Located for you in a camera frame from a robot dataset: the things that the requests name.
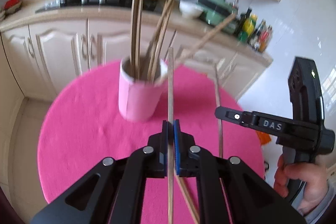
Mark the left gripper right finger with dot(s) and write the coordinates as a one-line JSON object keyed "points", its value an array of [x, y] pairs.
{"points": [[229, 191]]}

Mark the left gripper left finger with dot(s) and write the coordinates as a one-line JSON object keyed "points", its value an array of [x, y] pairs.
{"points": [[113, 190]]}

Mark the pink round tablecloth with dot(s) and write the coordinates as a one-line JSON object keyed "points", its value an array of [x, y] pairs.
{"points": [[84, 125]]}

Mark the sauce bottles group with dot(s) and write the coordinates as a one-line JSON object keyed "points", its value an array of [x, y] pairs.
{"points": [[261, 37]]}

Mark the pink cup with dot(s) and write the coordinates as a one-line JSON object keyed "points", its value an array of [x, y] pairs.
{"points": [[138, 99]]}

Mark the green yellow oil bottle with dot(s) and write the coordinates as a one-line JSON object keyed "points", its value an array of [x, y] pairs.
{"points": [[247, 28]]}

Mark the dark olive oil bottle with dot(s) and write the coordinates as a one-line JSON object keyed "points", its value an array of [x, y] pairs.
{"points": [[243, 18]]}

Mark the green electric grill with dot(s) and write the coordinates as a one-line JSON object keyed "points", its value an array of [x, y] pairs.
{"points": [[215, 11]]}

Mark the lower base cabinets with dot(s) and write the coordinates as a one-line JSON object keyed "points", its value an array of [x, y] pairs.
{"points": [[46, 57]]}

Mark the white ceramic bowl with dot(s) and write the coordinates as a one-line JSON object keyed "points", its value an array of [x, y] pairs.
{"points": [[190, 10]]}

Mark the black gas hob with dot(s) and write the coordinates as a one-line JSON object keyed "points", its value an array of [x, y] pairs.
{"points": [[67, 4]]}

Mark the red lid container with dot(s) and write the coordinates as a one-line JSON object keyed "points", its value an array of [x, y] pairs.
{"points": [[11, 3]]}

